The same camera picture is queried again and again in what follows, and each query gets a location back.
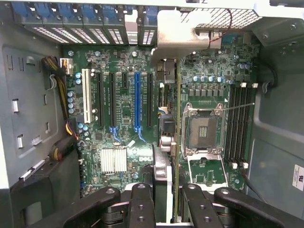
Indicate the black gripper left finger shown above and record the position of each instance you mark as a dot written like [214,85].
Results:
[140,209]

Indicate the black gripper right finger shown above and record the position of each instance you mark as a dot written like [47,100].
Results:
[197,209]

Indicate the silver finned heatsink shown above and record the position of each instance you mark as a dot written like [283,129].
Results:
[114,160]

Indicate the CPU socket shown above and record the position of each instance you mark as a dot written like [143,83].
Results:
[203,129]

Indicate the black RAM slot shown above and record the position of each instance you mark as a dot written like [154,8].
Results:
[229,126]
[161,95]
[241,126]
[248,126]
[235,126]

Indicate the black plastic shroud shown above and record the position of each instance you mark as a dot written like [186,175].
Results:
[47,185]

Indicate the green motherboard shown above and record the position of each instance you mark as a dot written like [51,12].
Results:
[123,111]

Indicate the white warning sticker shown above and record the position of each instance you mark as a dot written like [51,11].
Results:
[298,177]

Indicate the open grey PC case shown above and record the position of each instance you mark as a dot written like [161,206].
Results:
[273,133]

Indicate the blue expansion slot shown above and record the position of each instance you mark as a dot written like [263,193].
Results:
[137,99]

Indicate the long black expansion slot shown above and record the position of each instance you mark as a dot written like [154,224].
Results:
[112,99]
[101,99]
[149,99]

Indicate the thin locking lever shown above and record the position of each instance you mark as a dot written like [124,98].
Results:
[240,106]

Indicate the white expansion slot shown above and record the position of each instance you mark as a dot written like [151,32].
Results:
[86,95]

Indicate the short black expansion slot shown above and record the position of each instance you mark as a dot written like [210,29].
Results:
[124,80]

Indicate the silver power supply unit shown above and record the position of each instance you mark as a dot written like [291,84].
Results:
[28,114]

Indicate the white power connector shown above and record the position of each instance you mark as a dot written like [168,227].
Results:
[66,66]

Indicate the grey perforated slot cover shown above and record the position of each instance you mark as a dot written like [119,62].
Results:
[99,36]
[83,36]
[116,36]
[47,34]
[147,37]
[66,35]

